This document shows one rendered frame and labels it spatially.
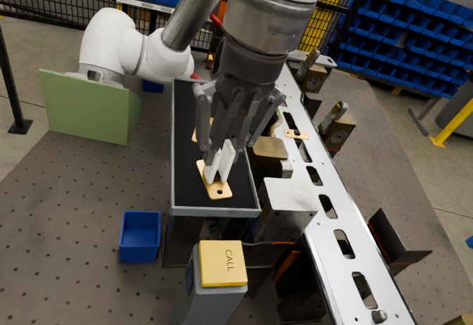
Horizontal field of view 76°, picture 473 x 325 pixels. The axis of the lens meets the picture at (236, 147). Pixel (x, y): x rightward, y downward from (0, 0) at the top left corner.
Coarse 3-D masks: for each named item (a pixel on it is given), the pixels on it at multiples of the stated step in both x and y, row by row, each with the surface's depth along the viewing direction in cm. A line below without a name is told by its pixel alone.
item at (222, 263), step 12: (204, 252) 40; (216, 252) 41; (228, 252) 41; (240, 252) 42; (204, 264) 39; (216, 264) 39; (228, 264) 40; (240, 264) 40; (204, 276) 38; (216, 276) 38; (228, 276) 39; (240, 276) 39
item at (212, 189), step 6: (198, 162) 52; (198, 168) 51; (216, 174) 50; (204, 180) 49; (216, 180) 49; (210, 186) 48; (216, 186) 49; (222, 186) 49; (228, 186) 49; (210, 192) 48; (216, 192) 48; (222, 192) 48; (228, 192) 49; (210, 198) 47; (216, 198) 47; (222, 198) 48
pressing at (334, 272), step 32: (288, 96) 112; (288, 128) 96; (320, 160) 88; (320, 192) 78; (320, 224) 70; (352, 224) 73; (320, 256) 64; (320, 288) 59; (352, 288) 60; (384, 288) 62; (352, 320) 56; (416, 320) 60
